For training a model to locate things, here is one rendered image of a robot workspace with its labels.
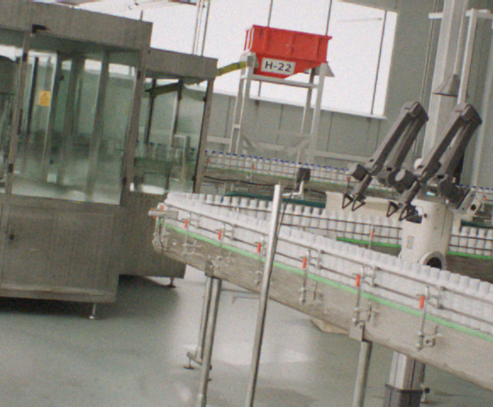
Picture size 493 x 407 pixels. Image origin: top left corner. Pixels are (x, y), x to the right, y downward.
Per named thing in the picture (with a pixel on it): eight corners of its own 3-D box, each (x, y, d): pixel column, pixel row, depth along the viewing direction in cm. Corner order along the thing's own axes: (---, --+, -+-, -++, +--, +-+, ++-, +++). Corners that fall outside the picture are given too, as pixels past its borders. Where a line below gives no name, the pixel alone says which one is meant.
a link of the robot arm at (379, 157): (424, 107, 570) (411, 107, 580) (417, 100, 568) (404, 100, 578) (379, 176, 563) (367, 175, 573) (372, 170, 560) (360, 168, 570)
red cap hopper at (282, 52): (216, 278, 1231) (251, 23, 1216) (210, 269, 1302) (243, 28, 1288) (299, 287, 1244) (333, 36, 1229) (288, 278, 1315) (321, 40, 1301)
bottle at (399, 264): (391, 298, 452) (397, 257, 451) (405, 301, 448) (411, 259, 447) (384, 298, 447) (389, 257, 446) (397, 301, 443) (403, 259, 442)
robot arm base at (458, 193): (460, 187, 541) (446, 208, 539) (450, 177, 538) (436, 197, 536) (471, 189, 533) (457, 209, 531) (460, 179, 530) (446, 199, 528)
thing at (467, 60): (437, 228, 1171) (469, 8, 1159) (444, 229, 1175) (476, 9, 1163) (443, 230, 1162) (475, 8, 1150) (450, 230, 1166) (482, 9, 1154)
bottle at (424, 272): (429, 310, 429) (436, 268, 428) (415, 309, 428) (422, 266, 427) (423, 308, 435) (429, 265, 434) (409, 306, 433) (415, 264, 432)
